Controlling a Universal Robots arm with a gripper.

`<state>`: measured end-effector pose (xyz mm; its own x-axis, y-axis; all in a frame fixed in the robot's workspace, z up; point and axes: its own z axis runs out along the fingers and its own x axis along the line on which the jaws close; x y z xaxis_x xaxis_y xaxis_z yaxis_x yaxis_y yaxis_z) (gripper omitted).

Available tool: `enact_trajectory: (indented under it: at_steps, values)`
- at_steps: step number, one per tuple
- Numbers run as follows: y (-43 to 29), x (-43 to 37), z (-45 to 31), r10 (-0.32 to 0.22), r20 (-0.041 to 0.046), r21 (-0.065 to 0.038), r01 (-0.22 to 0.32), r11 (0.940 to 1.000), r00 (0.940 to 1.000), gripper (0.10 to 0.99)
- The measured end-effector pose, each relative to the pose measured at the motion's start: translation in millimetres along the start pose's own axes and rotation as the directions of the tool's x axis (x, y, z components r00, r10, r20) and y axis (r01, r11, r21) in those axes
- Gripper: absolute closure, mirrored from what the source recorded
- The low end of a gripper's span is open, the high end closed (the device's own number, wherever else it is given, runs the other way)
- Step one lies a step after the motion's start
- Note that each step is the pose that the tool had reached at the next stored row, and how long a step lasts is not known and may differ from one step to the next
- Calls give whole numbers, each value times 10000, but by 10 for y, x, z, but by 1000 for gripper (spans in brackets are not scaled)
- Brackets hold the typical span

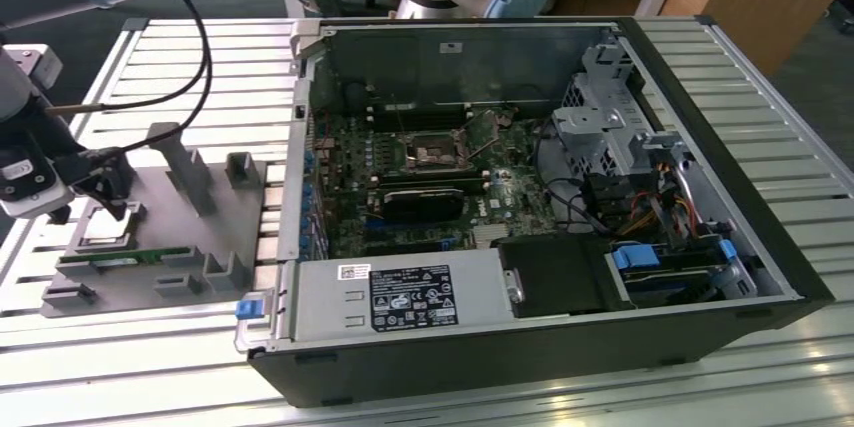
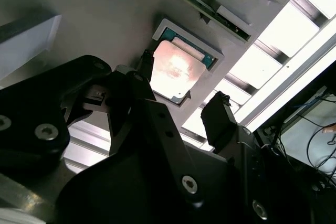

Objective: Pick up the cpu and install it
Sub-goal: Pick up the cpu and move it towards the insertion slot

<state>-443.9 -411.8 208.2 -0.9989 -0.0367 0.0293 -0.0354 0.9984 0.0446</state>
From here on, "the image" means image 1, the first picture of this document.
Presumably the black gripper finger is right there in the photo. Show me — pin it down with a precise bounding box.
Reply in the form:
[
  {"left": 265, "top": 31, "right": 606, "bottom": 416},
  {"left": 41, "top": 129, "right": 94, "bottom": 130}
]
[
  {"left": 46, "top": 198, "right": 74, "bottom": 227},
  {"left": 71, "top": 145, "right": 141, "bottom": 223}
]

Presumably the silver CPU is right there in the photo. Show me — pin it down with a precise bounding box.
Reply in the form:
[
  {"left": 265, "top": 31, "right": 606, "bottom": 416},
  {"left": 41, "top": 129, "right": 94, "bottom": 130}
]
[{"left": 78, "top": 207, "right": 139, "bottom": 244}]

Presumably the metal socket cover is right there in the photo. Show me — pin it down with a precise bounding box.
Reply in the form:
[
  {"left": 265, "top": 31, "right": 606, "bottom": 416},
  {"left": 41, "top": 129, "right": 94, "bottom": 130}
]
[{"left": 458, "top": 107, "right": 504, "bottom": 161}]

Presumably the CPU socket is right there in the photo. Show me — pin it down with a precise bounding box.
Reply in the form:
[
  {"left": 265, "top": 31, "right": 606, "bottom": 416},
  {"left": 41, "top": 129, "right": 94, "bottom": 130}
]
[{"left": 394, "top": 127, "right": 477, "bottom": 172}]

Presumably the grey parts rack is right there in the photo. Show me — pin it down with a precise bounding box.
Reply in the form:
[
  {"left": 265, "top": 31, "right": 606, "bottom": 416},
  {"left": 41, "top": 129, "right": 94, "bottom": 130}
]
[{"left": 39, "top": 121, "right": 270, "bottom": 319}]

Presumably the green RAM stick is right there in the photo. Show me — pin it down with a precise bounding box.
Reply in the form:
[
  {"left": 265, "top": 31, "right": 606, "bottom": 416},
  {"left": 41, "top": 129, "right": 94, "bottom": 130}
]
[{"left": 58, "top": 245, "right": 193, "bottom": 268}]

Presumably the silver power supply unit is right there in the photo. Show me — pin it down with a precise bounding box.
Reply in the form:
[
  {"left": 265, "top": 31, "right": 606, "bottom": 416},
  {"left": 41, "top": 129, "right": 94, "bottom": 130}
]
[{"left": 293, "top": 251, "right": 520, "bottom": 343}]

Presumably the black graphics card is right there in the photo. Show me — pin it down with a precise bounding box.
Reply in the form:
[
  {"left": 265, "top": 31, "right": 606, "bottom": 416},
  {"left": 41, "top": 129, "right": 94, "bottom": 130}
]
[{"left": 377, "top": 186, "right": 468, "bottom": 224}]

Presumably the green motherboard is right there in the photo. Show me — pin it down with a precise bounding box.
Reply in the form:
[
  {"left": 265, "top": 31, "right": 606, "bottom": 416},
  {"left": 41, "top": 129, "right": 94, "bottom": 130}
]
[{"left": 307, "top": 105, "right": 582, "bottom": 261}]

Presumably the black PC case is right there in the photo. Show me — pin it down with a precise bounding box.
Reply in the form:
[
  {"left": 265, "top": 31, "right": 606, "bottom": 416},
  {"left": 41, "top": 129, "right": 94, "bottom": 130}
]
[{"left": 234, "top": 15, "right": 837, "bottom": 409}]

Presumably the black plastic shroud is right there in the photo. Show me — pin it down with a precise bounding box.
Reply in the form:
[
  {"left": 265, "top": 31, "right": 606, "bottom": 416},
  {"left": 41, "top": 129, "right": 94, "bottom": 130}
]
[{"left": 497, "top": 235, "right": 636, "bottom": 319}]

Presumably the metal drive cage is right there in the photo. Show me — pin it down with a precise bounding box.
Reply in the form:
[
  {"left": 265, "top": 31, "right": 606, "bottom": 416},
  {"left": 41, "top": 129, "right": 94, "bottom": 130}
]
[{"left": 552, "top": 44, "right": 696, "bottom": 188}]

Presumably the blue disk carrier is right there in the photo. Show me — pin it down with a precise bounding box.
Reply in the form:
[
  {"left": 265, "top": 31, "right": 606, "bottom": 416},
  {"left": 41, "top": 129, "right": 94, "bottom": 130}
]
[{"left": 608, "top": 240, "right": 737, "bottom": 309}]

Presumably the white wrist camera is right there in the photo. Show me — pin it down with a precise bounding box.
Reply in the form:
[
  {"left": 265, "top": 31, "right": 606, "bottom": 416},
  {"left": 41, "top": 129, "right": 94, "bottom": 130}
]
[{"left": 0, "top": 146, "right": 74, "bottom": 221}]

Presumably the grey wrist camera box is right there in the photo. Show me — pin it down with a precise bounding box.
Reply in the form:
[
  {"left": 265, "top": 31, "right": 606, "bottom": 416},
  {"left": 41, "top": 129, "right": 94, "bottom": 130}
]
[{"left": 0, "top": 44, "right": 66, "bottom": 93}]

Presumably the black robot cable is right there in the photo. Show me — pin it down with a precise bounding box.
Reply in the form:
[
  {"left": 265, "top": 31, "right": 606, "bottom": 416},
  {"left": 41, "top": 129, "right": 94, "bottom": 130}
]
[{"left": 83, "top": 0, "right": 215, "bottom": 161}]

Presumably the coloured power wire bundle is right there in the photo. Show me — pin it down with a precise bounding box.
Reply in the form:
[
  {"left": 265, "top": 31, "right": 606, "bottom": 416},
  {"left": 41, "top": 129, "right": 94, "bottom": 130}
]
[{"left": 617, "top": 160, "right": 704, "bottom": 248}]

